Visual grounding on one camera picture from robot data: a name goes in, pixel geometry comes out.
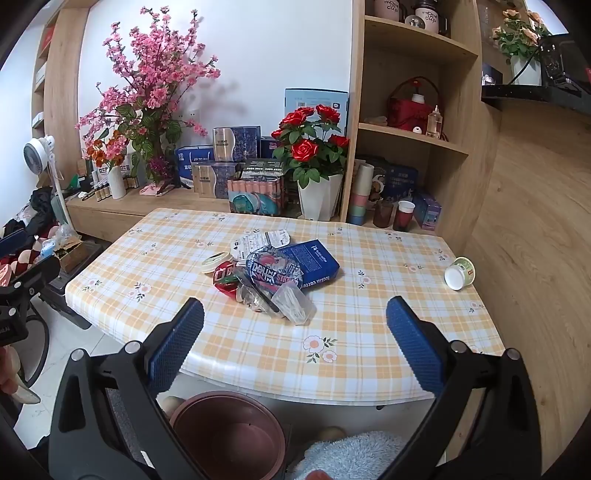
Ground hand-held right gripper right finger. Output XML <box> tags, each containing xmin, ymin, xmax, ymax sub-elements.
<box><xmin>386</xmin><ymin>296</ymin><xmax>541</xmax><ymax>480</ymax></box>

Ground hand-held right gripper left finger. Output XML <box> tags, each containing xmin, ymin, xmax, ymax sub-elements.
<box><xmin>48</xmin><ymin>298</ymin><xmax>206</xmax><ymax>480</ymax></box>

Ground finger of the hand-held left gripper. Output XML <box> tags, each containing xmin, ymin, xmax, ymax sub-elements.
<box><xmin>0</xmin><ymin>256</ymin><xmax>62</xmax><ymax>301</ymax></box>
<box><xmin>0</xmin><ymin>229</ymin><xmax>29</xmax><ymax>258</ymax></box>

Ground red snack wrapper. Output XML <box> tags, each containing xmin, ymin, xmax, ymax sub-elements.
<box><xmin>212</xmin><ymin>261</ymin><xmax>250</xmax><ymax>297</ymax></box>

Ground white green paper cup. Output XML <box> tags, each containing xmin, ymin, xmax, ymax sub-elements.
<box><xmin>444</xmin><ymin>257</ymin><xmax>478</xmax><ymax>291</ymax></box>

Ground clear plastic wrap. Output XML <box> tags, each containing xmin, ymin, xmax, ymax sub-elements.
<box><xmin>235</xmin><ymin>281</ymin><xmax>279</xmax><ymax>315</ymax></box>

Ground round white green lid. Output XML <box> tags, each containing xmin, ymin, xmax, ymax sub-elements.
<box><xmin>202</xmin><ymin>251</ymin><xmax>234</xmax><ymax>277</ymax></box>

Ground brown plastic bin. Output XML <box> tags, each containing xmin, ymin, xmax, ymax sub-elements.
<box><xmin>171</xmin><ymin>391</ymin><xmax>287</xmax><ymax>480</ymax></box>

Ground blue snack bag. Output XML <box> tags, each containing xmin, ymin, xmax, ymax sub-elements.
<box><xmin>246</xmin><ymin>249</ymin><xmax>304</xmax><ymax>292</ymax></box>

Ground clear plastic container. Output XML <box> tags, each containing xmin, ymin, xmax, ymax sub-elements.
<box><xmin>271</xmin><ymin>282</ymin><xmax>316</xmax><ymax>326</ymax></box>

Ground blue coffee box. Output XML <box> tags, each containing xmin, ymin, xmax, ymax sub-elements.
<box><xmin>277</xmin><ymin>239</ymin><xmax>341</xmax><ymax>290</ymax></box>

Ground white printed backing card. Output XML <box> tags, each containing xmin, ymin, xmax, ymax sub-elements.
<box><xmin>231</xmin><ymin>229</ymin><xmax>291</xmax><ymax>265</ymax></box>

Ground person's left hand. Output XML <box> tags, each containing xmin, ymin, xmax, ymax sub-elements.
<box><xmin>0</xmin><ymin>346</ymin><xmax>41</xmax><ymax>405</ymax></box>

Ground cardboard box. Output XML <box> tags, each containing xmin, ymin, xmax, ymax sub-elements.
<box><xmin>54</xmin><ymin>239</ymin><xmax>103</xmax><ymax>274</ymax></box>

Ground pile of clothes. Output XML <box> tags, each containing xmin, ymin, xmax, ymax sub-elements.
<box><xmin>0</xmin><ymin>187</ymin><xmax>71</xmax><ymax>278</ymax></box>

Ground yellow plaid tablecloth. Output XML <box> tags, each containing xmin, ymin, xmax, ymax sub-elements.
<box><xmin>65</xmin><ymin>208</ymin><xmax>506</xmax><ymax>407</ymax></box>

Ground low wooden cabinet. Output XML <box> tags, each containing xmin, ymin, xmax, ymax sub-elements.
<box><xmin>67</xmin><ymin>187</ymin><xmax>342</xmax><ymax>244</ymax></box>

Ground white desk fan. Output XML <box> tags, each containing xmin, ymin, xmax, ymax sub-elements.
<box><xmin>23</xmin><ymin>135</ymin><xmax>71</xmax><ymax>232</ymax></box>

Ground row of small brown bottles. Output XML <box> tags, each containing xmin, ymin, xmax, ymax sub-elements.
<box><xmin>89</xmin><ymin>176</ymin><xmax>114</xmax><ymax>204</ymax></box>

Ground white ribbed vase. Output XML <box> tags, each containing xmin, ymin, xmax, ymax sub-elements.
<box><xmin>108</xmin><ymin>164</ymin><xmax>128</xmax><ymax>200</ymax></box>

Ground red paper cup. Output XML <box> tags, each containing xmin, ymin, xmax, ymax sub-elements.
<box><xmin>393</xmin><ymin>200</ymin><xmax>414</xmax><ymax>232</ymax></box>

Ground orange artificial flowers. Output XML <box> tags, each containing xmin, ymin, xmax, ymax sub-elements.
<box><xmin>84</xmin><ymin>133</ymin><xmax>129</xmax><ymax>171</ymax></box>

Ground dark brown cup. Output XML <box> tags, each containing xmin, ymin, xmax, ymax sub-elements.
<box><xmin>373</xmin><ymin>199</ymin><xmax>394</xmax><ymax>229</ymax></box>

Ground purple and blue box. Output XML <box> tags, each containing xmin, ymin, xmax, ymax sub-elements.
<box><xmin>413</xmin><ymin>190</ymin><xmax>442</xmax><ymax>232</ymax></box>

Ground stack of pastel cups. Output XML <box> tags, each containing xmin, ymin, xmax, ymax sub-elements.
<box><xmin>346</xmin><ymin>162</ymin><xmax>374</xmax><ymax>226</ymax></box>

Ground purple artificial flowers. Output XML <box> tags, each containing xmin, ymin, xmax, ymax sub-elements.
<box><xmin>148</xmin><ymin>156</ymin><xmax>174</xmax><ymax>184</ymax></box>

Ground wooden bookshelf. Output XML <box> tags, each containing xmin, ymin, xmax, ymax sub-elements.
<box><xmin>31</xmin><ymin>0</ymin><xmax>89</xmax><ymax>172</ymax></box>

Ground gold and blue gift box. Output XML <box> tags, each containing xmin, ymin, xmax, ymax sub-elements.
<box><xmin>212</xmin><ymin>126</ymin><xmax>262</xmax><ymax>164</ymax></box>
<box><xmin>191</xmin><ymin>162</ymin><xmax>242</xmax><ymax>200</ymax></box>

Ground dark blue gift box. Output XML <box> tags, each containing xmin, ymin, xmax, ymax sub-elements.
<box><xmin>358</xmin><ymin>154</ymin><xmax>419</xmax><ymax>204</ymax></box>

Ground red rose plant white pot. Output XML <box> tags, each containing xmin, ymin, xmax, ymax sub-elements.
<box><xmin>271</xmin><ymin>105</ymin><xmax>352</xmax><ymax>221</ymax></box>

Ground dark printed carton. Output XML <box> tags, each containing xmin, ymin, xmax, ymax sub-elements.
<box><xmin>240</xmin><ymin>159</ymin><xmax>290</xmax><ymax>182</ymax></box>

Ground wooden shelf unit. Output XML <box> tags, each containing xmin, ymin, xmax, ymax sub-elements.
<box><xmin>339</xmin><ymin>0</ymin><xmax>504</xmax><ymax>252</ymax></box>

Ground small dark blue box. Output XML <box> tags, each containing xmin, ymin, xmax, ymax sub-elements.
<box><xmin>260</xmin><ymin>136</ymin><xmax>287</xmax><ymax>160</ymax></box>

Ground pink blossom artificial tree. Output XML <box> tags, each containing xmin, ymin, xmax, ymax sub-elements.
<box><xmin>76</xmin><ymin>6</ymin><xmax>222</xmax><ymax>182</ymax></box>

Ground red gift basket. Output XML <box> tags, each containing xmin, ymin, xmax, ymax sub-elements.
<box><xmin>387</xmin><ymin>77</ymin><xmax>440</xmax><ymax>133</ymax></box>

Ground large light blue box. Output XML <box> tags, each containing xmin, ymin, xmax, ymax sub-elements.
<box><xmin>284</xmin><ymin>89</ymin><xmax>350</xmax><ymax>139</ymax></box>

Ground black counter top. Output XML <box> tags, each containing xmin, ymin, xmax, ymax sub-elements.
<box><xmin>481</xmin><ymin>82</ymin><xmax>591</xmax><ymax>121</ymax></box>

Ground peach roses in white vase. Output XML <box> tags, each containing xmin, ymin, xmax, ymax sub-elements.
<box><xmin>491</xmin><ymin>8</ymin><xmax>551</xmax><ymax>86</ymax></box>

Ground black appliance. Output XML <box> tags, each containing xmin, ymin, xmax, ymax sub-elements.
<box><xmin>537</xmin><ymin>33</ymin><xmax>591</xmax><ymax>89</ymax></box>

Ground white printed mug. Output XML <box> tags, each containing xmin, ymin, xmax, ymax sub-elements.
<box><xmin>373</xmin><ymin>0</ymin><xmax>403</xmax><ymax>22</ymax></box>
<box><xmin>413</xmin><ymin>0</ymin><xmax>447</xmax><ymax>36</ymax></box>

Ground black metal frame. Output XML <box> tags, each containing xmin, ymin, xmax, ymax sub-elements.
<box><xmin>43</xmin><ymin>276</ymin><xmax>94</xmax><ymax>330</ymax></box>

